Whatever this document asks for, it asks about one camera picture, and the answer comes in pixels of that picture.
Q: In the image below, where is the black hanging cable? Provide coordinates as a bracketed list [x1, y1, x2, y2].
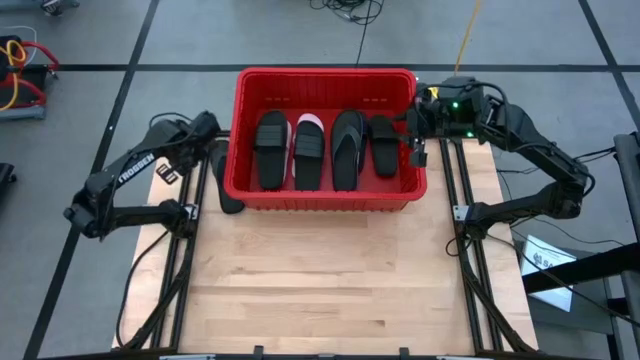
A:
[351, 0, 375, 69]

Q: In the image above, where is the yellow hanging cable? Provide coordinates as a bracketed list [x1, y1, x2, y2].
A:
[452, 0, 485, 76]

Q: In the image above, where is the black power cable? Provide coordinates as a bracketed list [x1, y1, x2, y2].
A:
[574, 146, 617, 169]
[509, 207, 626, 247]
[484, 233, 640, 329]

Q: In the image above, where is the black cable bundle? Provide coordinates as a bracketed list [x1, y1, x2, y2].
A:
[308, 0, 386, 26]

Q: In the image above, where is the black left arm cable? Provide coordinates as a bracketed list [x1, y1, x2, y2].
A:
[147, 110, 196, 132]

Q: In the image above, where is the yellow hose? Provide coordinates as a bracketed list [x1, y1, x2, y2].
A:
[0, 39, 27, 112]

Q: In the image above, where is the white printed box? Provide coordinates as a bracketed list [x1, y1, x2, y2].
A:
[518, 233, 580, 314]

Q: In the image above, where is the black aluminium frame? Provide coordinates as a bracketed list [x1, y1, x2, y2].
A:
[438, 139, 539, 354]
[115, 129, 239, 351]

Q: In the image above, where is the red frame cart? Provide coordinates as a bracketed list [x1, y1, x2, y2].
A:
[0, 34, 61, 122]

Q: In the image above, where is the black beam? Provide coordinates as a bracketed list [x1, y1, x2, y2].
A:
[521, 242, 640, 296]

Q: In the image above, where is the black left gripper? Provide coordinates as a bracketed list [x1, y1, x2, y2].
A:
[156, 110, 222, 186]

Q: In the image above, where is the black flip-flop sandal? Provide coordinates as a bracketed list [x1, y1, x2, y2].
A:
[209, 138, 247, 216]
[330, 109, 367, 192]

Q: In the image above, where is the grey post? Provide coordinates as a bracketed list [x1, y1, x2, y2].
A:
[612, 131, 640, 360]

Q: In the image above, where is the black base cable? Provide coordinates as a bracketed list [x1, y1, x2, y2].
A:
[114, 233, 172, 349]

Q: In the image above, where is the black cable loop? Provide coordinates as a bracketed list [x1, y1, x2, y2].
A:
[444, 233, 474, 259]

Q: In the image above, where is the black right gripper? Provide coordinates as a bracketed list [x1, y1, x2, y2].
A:
[397, 89, 451, 169]

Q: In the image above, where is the red plastic bin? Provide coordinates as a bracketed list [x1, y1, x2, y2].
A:
[222, 67, 429, 213]

